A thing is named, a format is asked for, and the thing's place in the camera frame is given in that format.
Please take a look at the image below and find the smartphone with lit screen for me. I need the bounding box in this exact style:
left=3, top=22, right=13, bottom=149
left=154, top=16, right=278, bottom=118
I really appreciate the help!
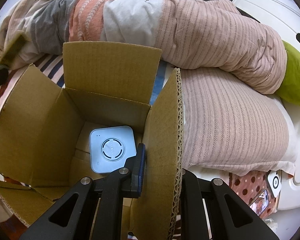
left=249, top=190, right=269, bottom=216

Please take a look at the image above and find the light blue square device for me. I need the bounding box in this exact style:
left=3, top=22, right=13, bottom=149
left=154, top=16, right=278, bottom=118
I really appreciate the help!
left=89, top=126, right=136, bottom=174

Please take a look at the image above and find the pink polka dot cloth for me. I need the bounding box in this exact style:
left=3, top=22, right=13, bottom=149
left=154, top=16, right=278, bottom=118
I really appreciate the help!
left=229, top=171, right=277, bottom=219

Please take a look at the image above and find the white bed headboard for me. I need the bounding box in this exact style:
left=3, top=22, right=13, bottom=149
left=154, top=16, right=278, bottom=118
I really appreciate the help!
left=232, top=0, right=300, bottom=210

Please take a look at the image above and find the green plush cushion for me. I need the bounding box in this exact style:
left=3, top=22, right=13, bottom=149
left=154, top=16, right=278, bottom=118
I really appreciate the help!
left=275, top=41, right=300, bottom=106

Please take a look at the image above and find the rolled striped duvet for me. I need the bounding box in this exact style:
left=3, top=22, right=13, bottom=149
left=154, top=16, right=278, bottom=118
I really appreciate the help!
left=0, top=0, right=287, bottom=94

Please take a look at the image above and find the pink ribbed pillow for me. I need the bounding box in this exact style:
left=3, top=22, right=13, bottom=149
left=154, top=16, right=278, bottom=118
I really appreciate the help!
left=181, top=68, right=297, bottom=176

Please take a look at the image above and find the brown cardboard box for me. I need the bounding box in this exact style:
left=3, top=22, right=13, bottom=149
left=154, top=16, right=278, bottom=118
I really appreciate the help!
left=0, top=41, right=183, bottom=239

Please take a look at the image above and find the striped fleece blanket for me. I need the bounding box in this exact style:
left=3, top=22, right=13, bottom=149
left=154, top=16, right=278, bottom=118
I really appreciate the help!
left=0, top=55, right=65, bottom=112

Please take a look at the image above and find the white square tag device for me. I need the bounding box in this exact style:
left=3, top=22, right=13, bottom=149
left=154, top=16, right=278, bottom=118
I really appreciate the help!
left=267, top=171, right=282, bottom=198

